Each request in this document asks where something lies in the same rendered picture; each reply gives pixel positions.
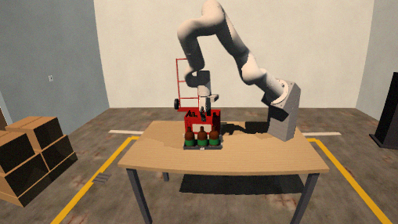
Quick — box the brown bottle with green label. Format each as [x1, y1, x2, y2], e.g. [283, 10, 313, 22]
[197, 126, 208, 146]
[209, 125, 219, 146]
[185, 126, 195, 146]

